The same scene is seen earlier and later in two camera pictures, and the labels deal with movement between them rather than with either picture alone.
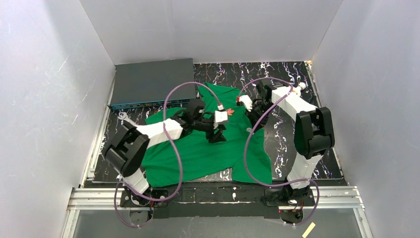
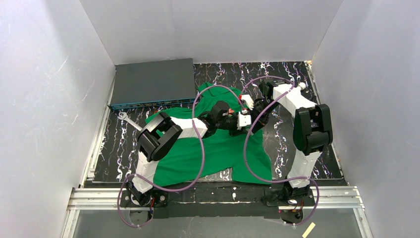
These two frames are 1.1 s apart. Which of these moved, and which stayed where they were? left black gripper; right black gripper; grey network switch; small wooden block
Moved: left black gripper
Stayed: small wooden block; grey network switch; right black gripper
